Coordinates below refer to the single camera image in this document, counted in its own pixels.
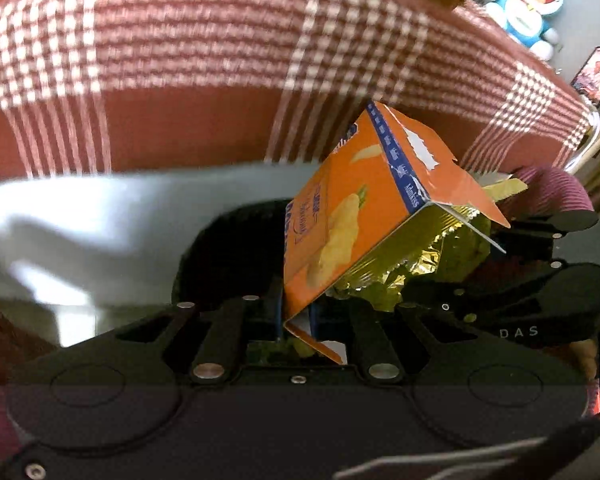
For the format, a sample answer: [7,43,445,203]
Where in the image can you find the person's right forearm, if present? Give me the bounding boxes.
[515,166,595,218]

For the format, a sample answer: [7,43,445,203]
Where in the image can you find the orange snack box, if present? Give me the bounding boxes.
[282,101,512,365]

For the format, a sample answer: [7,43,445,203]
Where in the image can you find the colourful framed picture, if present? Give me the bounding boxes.
[570,46,600,108]

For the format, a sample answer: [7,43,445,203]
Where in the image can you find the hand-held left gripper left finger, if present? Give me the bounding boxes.
[115,280,287,384]

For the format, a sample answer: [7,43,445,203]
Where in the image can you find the blue cat plush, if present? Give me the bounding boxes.
[480,0,566,61]

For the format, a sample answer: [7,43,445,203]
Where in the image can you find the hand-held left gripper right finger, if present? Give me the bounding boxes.
[307,302,482,384]

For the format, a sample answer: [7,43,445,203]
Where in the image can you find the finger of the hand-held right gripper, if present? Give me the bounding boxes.
[402,264,548,330]
[505,216,561,242]

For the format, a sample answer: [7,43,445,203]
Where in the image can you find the red plaid blanket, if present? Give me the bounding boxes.
[0,0,593,186]

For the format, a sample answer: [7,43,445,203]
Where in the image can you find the gold foil snack bag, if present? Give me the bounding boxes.
[250,172,528,367]

